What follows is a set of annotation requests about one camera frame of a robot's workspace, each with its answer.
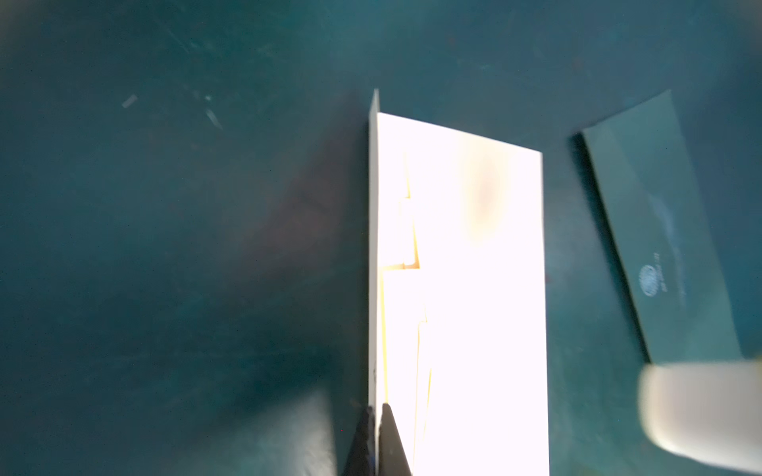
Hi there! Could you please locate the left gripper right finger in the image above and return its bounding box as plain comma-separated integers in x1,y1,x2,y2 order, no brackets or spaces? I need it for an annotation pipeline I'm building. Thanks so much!
377,404,412,476

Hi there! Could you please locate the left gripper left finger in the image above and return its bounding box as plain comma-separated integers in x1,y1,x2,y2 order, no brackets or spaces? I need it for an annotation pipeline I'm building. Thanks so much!
341,407,375,476

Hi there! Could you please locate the cream yellow envelope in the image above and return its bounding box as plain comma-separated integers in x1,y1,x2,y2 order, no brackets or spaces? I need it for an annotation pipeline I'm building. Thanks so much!
368,97,550,475

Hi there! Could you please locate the yellow glue stick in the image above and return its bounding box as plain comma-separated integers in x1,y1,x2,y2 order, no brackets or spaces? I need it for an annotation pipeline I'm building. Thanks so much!
638,360,761,475

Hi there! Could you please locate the dark green envelope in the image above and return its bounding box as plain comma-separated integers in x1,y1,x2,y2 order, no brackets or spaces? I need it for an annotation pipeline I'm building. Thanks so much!
583,91,742,365

